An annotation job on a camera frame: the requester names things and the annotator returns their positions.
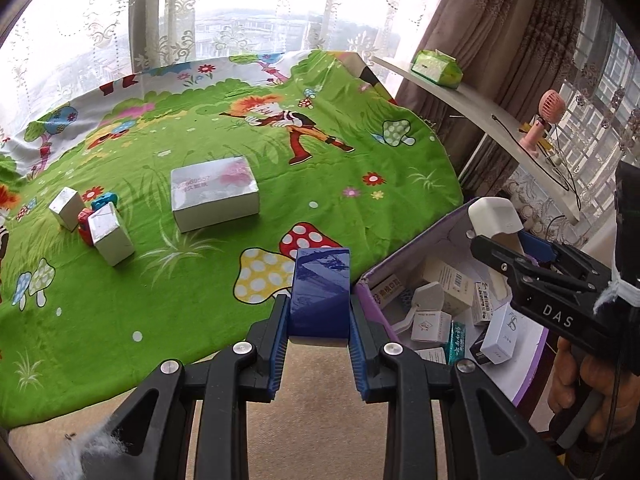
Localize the white shelf board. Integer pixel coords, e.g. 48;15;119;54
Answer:
372;55;581;223

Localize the green printed blanket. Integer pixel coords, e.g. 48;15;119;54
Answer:
0;50;463;428

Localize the person's right forearm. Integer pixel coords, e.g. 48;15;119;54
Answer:
565;440;640;480

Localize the beige box with label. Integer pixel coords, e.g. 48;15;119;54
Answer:
422;257;474;316

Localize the grey window frame post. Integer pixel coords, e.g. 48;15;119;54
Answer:
129;0;169;76

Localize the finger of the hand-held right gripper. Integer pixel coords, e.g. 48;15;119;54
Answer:
470;235;592;294
517;230;612;282

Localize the red toy block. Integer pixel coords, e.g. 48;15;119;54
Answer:
77;208;101;247

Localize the green tissue pack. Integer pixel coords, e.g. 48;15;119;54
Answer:
411;49;465;90

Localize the small white cube box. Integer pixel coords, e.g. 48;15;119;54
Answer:
49;187;87;231

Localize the glossy blue box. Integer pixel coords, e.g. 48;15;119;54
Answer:
290;247;353;339

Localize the white box with silver face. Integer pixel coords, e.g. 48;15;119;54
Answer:
87;203;136;267

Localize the white plastic tray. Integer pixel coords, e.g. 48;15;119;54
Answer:
469;197;524;239

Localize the black product box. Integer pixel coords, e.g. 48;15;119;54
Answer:
469;331;494;366

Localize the sheer lace curtain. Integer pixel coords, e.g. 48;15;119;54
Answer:
0;0;441;136

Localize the pink handheld fan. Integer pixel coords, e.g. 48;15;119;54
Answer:
518;90;567;152

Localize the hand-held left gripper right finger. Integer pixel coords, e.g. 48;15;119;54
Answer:
349;294;571;480

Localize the beige cushion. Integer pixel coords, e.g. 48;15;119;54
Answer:
10;335;451;480

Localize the white lace side curtain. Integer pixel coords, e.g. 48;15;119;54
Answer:
500;0;640;241

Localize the large white pink-print box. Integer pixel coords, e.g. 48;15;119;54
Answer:
171;156;260;233

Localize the grey fluff tuft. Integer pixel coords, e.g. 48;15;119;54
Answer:
52;425;136;480

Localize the person's right hand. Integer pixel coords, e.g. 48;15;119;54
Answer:
547;337;640;444

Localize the white patterned small box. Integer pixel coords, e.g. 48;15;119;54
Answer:
411;310;454;344

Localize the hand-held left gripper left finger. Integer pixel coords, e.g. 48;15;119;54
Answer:
107;292;292;480

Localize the purple cardboard box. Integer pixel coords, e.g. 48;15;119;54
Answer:
352;199;549;411

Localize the black cable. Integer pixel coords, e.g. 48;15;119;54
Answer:
491;116;582;211

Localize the brown patterned curtain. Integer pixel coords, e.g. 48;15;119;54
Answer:
395;0;587;196

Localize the white plastic hook holder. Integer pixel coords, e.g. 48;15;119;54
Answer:
392;282;445;333

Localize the teal packet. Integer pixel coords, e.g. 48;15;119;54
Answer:
447;321;469;366

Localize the white box with brown print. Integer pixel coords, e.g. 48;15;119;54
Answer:
370;272;407;311

